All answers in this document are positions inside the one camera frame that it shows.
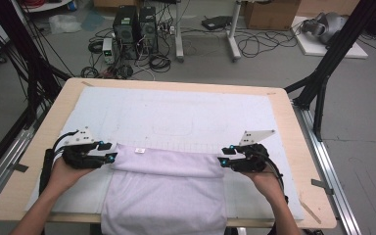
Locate white board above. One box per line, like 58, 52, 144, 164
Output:
291, 15, 369, 60

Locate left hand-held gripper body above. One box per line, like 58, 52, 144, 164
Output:
61, 126, 107, 170

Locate white foam mat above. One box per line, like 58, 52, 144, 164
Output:
23, 85, 306, 221

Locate large black computer tower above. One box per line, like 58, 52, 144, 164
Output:
112, 5, 140, 61

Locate teal paper sheet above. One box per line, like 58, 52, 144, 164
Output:
80, 11, 106, 32

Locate aluminium rail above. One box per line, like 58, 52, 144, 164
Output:
0, 126, 35, 213
293, 103, 362, 235

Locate hand-held gripper black cable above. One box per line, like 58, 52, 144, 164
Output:
257, 150, 290, 205
38, 129, 80, 195

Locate flat cardboard box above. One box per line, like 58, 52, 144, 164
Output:
93, 0, 139, 8

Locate white round table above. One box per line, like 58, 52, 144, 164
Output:
23, 0, 73, 14

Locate right hand-held gripper black cable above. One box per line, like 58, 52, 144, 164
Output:
257, 150, 290, 205

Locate thin wooden strip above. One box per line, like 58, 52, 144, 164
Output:
298, 195, 322, 225

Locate large cardboard box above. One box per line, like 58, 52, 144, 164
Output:
243, 0, 302, 31

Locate pale lilac cloth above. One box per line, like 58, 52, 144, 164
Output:
100, 143, 229, 235

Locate long loose black cables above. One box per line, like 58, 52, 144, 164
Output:
234, 27, 303, 59

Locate coiled black cable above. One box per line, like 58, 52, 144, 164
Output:
148, 53, 172, 73

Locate left hand-held gripper black cable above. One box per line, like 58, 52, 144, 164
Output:
38, 129, 80, 195

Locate slim black computer tower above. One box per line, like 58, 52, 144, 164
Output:
138, 6, 160, 55

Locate person's right hand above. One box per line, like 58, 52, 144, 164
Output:
240, 162, 285, 199

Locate clear plastic bag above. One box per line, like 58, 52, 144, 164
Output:
48, 14, 82, 35

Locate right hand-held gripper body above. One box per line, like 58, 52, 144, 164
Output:
231, 129, 276, 173

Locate flat black device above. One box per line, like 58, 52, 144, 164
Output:
201, 15, 233, 31

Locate black metal frame with cables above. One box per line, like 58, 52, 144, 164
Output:
0, 0, 73, 187

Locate white power supply unit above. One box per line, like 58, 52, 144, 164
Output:
102, 37, 116, 65

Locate person's left hand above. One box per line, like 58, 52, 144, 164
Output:
46, 156, 96, 194

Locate white desk leg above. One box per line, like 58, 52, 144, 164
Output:
227, 0, 243, 63
174, 0, 185, 63

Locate grey headset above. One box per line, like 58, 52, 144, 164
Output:
301, 12, 349, 45

